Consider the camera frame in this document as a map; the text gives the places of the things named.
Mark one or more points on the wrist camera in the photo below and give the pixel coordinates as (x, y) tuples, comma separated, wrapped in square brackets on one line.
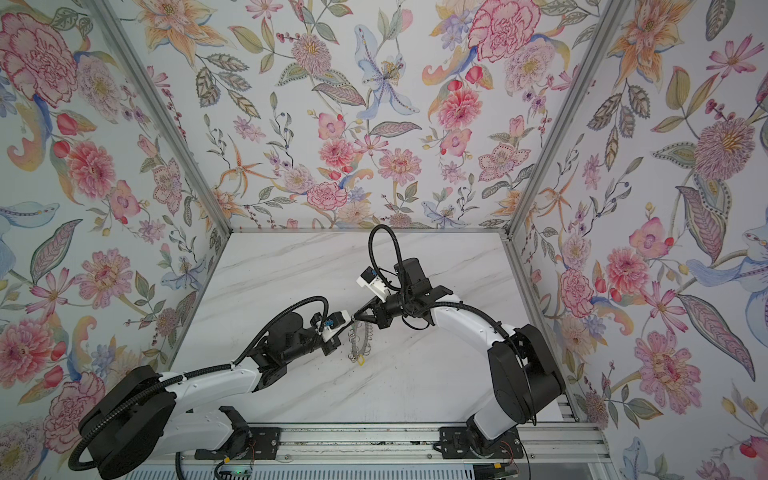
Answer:
[(370, 280), (335, 319)]

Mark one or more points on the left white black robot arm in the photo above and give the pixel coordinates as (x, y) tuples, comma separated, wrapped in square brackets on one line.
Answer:
[(149, 415)]

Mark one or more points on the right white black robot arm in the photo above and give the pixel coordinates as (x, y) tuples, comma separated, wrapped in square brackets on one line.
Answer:
[(524, 376)]

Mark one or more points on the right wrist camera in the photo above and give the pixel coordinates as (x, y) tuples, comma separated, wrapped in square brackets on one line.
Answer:
[(370, 280)]

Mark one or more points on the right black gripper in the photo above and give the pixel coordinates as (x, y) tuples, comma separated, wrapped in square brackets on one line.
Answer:
[(389, 306)]

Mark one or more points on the aluminium corner post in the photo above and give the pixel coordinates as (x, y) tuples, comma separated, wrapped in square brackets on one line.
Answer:
[(115, 35), (602, 33)]

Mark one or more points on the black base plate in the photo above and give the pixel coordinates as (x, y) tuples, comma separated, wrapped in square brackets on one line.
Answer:
[(258, 443), (464, 443)]

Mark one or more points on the right aluminium corner post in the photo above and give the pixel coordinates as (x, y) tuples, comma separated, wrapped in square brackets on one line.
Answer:
[(602, 33)]

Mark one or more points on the aluminium mounting rail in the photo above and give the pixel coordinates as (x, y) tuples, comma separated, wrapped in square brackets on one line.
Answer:
[(411, 443)]

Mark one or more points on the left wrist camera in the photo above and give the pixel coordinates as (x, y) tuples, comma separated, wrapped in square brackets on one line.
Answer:
[(335, 319)]

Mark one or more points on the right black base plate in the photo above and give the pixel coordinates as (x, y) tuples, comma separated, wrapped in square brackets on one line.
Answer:
[(464, 443)]

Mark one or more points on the left aluminium corner post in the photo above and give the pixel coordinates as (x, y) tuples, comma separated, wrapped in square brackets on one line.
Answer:
[(115, 35)]

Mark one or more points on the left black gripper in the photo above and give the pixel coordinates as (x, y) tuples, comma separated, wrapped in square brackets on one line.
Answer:
[(327, 342)]

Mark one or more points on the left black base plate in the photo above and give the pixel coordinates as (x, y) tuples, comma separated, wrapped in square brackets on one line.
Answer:
[(258, 443)]

